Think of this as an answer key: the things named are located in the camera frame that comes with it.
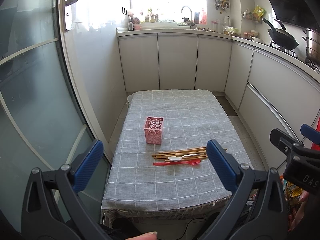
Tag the black range hood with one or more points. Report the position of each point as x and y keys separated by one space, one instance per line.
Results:
x=295 y=12

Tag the white kitchen cabinets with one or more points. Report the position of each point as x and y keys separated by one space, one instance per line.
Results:
x=266 y=87

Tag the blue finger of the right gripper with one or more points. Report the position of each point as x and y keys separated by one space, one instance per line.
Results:
x=283 y=141
x=310 y=133

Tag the grey checked tablecloth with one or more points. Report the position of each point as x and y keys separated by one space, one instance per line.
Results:
x=191 y=119

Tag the person's left hand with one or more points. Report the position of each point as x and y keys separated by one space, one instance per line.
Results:
x=145 y=236

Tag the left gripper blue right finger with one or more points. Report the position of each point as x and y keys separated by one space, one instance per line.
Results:
x=225 y=165

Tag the black wok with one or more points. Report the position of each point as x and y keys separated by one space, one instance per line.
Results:
x=280 y=36

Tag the red plastic spoon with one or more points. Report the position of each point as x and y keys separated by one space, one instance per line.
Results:
x=189 y=162

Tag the white plastic spoon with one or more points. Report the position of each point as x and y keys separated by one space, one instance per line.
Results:
x=175 y=158

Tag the pink perforated utensil basket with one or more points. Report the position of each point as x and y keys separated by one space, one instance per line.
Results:
x=153 y=129

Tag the door handle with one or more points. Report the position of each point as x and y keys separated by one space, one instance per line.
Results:
x=67 y=13

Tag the yellow snack bag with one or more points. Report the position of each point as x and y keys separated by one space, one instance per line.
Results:
x=258 y=13

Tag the glass sliding door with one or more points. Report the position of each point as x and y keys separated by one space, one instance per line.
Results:
x=41 y=125

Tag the red bottle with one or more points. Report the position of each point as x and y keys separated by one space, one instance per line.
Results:
x=203 y=18

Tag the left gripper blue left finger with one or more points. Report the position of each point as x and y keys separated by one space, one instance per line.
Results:
x=85 y=164

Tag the steel stock pot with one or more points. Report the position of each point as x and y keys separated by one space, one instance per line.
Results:
x=312 y=40

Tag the wooden chopstick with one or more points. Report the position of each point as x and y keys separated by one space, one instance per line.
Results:
x=189 y=158
x=159 y=155
x=192 y=150
x=178 y=154
x=184 y=157
x=179 y=157

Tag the person's right hand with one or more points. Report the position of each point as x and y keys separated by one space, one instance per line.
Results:
x=304 y=205

